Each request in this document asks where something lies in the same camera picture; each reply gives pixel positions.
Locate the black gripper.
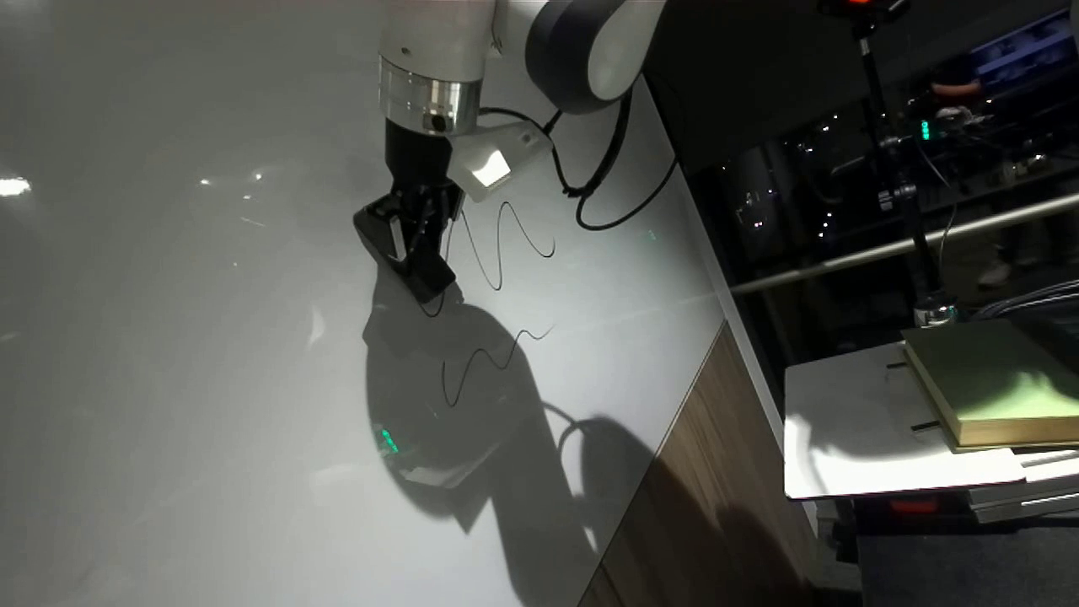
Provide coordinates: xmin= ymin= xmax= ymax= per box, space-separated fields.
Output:
xmin=382 ymin=114 xmax=467 ymax=265

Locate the black whiteboard eraser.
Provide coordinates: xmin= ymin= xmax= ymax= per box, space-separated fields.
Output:
xmin=350 ymin=200 xmax=459 ymax=303

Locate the large black marker squiggle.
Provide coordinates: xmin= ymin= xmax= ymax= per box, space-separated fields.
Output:
xmin=453 ymin=200 xmax=559 ymax=290

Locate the white side table board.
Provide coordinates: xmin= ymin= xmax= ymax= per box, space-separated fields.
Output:
xmin=782 ymin=338 xmax=1029 ymax=503

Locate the black tripod pole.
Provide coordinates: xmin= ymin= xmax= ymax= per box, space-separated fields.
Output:
xmin=855 ymin=0 xmax=961 ymax=329

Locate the green notepad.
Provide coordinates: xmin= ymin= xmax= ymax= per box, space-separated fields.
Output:
xmin=900 ymin=317 xmax=1079 ymax=452

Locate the glowing computer monitor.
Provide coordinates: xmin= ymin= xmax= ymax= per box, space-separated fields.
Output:
xmin=972 ymin=14 xmax=1071 ymax=86

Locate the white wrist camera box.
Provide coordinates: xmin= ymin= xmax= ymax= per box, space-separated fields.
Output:
xmin=445 ymin=132 xmax=542 ymax=203

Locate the silver metal rail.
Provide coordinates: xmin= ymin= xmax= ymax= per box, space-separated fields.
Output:
xmin=729 ymin=187 xmax=1079 ymax=295

